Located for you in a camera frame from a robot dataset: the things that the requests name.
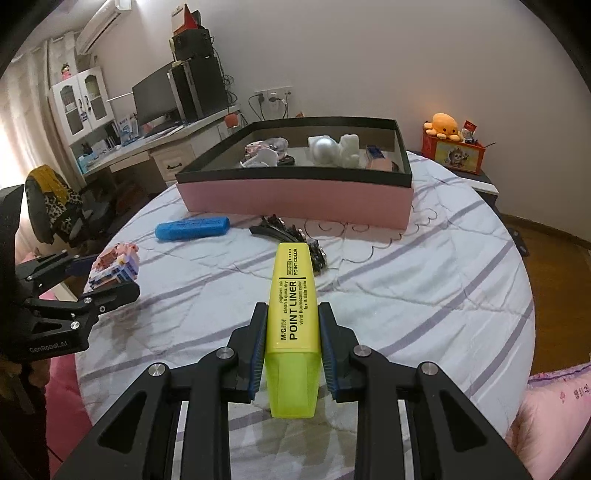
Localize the white air conditioner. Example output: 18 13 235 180
75 0 134 51

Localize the pink and purple block figure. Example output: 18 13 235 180
89 242 140 289

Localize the black hair claw clip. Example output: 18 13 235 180
249 213 306 244

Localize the dark nightstand with white top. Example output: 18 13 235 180
462 168 500 197

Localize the pink box with black rim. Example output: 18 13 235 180
174 117 414 230

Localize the black power cable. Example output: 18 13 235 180
248 95 289 121

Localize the beige curtain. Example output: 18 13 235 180
0 41 75 185

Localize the chair with leopard cloth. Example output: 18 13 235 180
24 165 116 245

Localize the black computer monitor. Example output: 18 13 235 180
132 62 183 126

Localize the orange octopus plush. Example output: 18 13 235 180
422 113 462 141

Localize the yellow highlighter pen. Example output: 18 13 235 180
263 241 321 419

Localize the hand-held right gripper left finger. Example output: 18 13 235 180
53 302 271 480

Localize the person's left hand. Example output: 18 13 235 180
0 355 49 402

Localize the blue highlighter pen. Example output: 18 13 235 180
154 215 230 241

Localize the white wall power outlet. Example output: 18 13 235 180
253 86 293 106

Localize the black speaker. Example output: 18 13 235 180
173 28 215 61

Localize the pink bed sheet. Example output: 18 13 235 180
46 355 93 457

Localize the white desk with drawers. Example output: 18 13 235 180
69 104 241 195

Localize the white glass-door cabinet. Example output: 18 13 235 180
50 65 115 139

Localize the pink pillow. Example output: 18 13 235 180
505 362 591 480

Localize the black computer tower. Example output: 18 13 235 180
168 55 230 121

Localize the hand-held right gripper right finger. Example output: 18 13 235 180
318 302 532 480

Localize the silvery white ball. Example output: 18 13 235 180
308 135 340 166

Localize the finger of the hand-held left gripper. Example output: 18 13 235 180
16 251 100 289
23 279 140 333

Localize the red printed storage box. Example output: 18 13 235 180
421 127 486 175

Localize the black beaded hair clip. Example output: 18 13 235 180
302 236 329 278

